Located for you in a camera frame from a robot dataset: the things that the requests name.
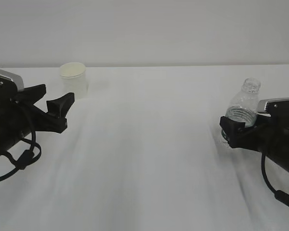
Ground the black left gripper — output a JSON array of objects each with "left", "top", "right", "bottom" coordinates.
[{"left": 0, "top": 84, "right": 75, "bottom": 144}]

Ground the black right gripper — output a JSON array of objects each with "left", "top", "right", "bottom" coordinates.
[{"left": 220, "top": 115, "right": 289, "bottom": 153}]

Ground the clear water bottle green label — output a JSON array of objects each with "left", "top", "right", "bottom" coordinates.
[{"left": 225, "top": 78, "right": 261, "bottom": 128}]

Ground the white paper cup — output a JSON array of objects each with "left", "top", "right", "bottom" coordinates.
[{"left": 59, "top": 62, "right": 88, "bottom": 99}]

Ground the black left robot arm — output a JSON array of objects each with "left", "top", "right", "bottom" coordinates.
[{"left": 0, "top": 84, "right": 75, "bottom": 154}]

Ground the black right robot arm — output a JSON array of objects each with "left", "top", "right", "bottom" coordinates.
[{"left": 220, "top": 115, "right": 289, "bottom": 173}]

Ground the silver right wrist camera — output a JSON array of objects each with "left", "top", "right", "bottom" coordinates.
[{"left": 256, "top": 97, "right": 289, "bottom": 127}]

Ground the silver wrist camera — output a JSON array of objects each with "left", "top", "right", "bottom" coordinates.
[
  {"left": 256, "top": 97, "right": 289, "bottom": 127},
  {"left": 0, "top": 69, "right": 25, "bottom": 101}
]

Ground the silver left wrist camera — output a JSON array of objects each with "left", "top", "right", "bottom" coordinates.
[{"left": 0, "top": 69, "right": 25, "bottom": 101}]

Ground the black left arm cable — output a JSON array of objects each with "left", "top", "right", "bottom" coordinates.
[{"left": 0, "top": 103, "right": 42, "bottom": 185}]

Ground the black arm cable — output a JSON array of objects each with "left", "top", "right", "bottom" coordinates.
[
  {"left": 0, "top": 103, "right": 42, "bottom": 185},
  {"left": 261, "top": 134, "right": 289, "bottom": 208}
]

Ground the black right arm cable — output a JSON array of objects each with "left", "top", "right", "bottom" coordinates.
[{"left": 261, "top": 134, "right": 289, "bottom": 208}]

